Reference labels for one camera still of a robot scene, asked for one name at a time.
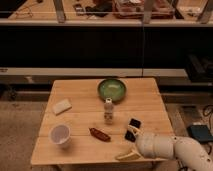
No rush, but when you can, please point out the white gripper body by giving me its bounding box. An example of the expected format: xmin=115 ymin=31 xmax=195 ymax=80
xmin=135 ymin=133 xmax=174 ymax=159

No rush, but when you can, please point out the beige sponge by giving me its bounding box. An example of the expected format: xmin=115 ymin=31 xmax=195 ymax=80
xmin=52 ymin=99 xmax=72 ymax=115

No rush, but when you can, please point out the blue box on floor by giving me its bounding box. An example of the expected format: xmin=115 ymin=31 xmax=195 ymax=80
xmin=187 ymin=125 xmax=213 ymax=143

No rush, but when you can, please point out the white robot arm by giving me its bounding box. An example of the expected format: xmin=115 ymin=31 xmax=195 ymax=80
xmin=115 ymin=125 xmax=213 ymax=171

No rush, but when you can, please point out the small clear bottle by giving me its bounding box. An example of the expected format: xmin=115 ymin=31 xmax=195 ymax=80
xmin=104 ymin=98 xmax=114 ymax=124

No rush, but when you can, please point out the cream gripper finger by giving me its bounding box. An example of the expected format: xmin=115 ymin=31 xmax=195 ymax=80
xmin=127 ymin=125 xmax=141 ymax=137
xmin=115 ymin=150 xmax=141 ymax=161

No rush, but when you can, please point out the black smartphone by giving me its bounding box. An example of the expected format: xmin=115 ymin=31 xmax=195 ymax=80
xmin=125 ymin=118 xmax=141 ymax=142

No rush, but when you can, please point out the green plate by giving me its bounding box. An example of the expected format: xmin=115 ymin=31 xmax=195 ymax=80
xmin=97 ymin=78 xmax=127 ymax=103

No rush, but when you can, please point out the wooden table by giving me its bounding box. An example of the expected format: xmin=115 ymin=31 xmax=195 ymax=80
xmin=31 ymin=78 xmax=173 ymax=166

